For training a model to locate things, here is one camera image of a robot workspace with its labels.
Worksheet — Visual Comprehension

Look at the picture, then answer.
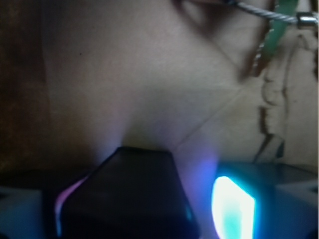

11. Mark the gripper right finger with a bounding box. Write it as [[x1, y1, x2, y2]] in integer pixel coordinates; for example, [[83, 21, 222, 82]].
[[211, 163, 319, 239]]

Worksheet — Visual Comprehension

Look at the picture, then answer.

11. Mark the black box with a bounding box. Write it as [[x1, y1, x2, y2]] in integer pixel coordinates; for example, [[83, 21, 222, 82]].
[[54, 147, 201, 239]]

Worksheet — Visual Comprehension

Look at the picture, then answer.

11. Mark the green-headed key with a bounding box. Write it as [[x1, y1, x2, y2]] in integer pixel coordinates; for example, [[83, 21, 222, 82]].
[[252, 0, 299, 77]]

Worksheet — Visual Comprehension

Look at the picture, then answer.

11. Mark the steel wire key ring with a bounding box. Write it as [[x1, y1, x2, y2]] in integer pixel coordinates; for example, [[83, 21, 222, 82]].
[[219, 0, 319, 28]]

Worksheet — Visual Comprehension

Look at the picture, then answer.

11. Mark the brown paper bag bin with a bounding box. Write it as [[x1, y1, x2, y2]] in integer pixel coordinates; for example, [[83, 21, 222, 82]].
[[0, 0, 318, 173]]

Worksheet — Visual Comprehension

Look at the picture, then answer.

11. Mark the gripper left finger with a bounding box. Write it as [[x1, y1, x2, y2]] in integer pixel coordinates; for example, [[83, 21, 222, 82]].
[[0, 169, 89, 239]]

